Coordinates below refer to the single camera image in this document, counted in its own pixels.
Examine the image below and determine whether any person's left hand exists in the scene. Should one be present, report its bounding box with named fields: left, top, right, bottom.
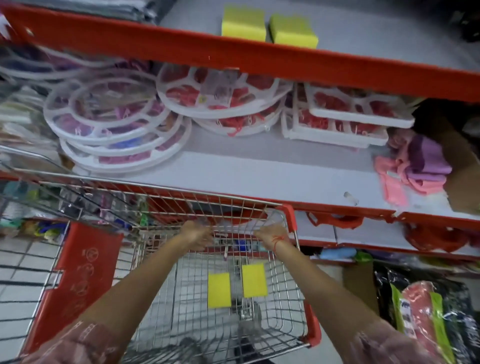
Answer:
left=179, top=220, right=215, bottom=253

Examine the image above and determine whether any person's right hand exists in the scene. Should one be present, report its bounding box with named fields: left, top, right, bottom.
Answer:
left=253, top=224, right=292, bottom=253

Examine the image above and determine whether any person's left forearm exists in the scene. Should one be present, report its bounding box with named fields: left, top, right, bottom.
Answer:
left=77, top=236, right=196, bottom=351

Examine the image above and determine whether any person's right forearm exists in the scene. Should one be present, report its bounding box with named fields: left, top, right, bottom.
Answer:
left=275, top=242, right=398, bottom=351

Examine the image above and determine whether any yellow sponge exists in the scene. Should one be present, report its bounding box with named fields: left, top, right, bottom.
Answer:
left=269, top=14, right=319, bottom=49
left=241, top=263, right=269, bottom=299
left=207, top=272, right=232, bottom=309
left=221, top=5, right=268, bottom=43

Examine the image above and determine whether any metal shopping cart red trim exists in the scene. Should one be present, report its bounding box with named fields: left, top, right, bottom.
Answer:
left=0, top=145, right=322, bottom=364

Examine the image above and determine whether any red and grey shelf rack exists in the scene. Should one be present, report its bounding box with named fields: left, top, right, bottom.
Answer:
left=0, top=0, right=480, bottom=263

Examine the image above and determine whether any red plastic hanging item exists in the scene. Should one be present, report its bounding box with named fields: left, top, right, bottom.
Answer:
left=404, top=223, right=470, bottom=254
left=307, top=212, right=364, bottom=230

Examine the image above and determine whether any light blue item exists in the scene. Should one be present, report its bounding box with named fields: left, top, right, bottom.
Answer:
left=319, top=247, right=357, bottom=261

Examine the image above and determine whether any white rectangular red peg hanger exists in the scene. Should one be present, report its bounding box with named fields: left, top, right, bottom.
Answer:
left=281, top=98, right=389, bottom=149
left=304, top=83, right=416, bottom=129

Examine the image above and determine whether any pink cloth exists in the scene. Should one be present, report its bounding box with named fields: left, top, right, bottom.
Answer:
left=374, top=155, right=447, bottom=207

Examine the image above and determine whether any stack of red round peg hangers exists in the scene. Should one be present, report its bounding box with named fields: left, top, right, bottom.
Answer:
left=156, top=64, right=294, bottom=137

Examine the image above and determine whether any row of colourful small goods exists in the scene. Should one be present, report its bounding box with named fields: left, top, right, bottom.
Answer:
left=0, top=179, right=151, bottom=241

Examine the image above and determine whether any stack of purple round peg hangers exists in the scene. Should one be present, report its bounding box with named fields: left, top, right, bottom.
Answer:
left=43, top=69, right=193, bottom=174

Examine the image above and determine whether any pink left sleeve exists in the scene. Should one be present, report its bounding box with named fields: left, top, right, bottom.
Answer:
left=20, top=319, right=130, bottom=364

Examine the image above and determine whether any pink sleeve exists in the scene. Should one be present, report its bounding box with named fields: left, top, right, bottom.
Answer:
left=20, top=319, right=130, bottom=364
left=345, top=320, right=449, bottom=364

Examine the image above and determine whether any pink right sleeve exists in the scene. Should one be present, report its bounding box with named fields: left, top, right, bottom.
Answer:
left=345, top=320, right=449, bottom=364

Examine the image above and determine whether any purple cloth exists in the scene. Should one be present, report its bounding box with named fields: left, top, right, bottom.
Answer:
left=388, top=129, right=453, bottom=188

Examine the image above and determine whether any black packet with pink cloth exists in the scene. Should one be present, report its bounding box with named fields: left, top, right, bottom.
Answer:
left=374, top=262, right=480, bottom=364

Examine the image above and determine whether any brown cardboard box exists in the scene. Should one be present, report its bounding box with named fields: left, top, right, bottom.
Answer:
left=412, top=100, right=480, bottom=215

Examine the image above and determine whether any pile of clear wrapped packets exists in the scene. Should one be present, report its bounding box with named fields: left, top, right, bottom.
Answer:
left=0, top=47, right=57, bottom=154

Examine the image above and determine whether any pile of grey packets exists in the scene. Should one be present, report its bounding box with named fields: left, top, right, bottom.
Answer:
left=17, top=0, right=160, bottom=24

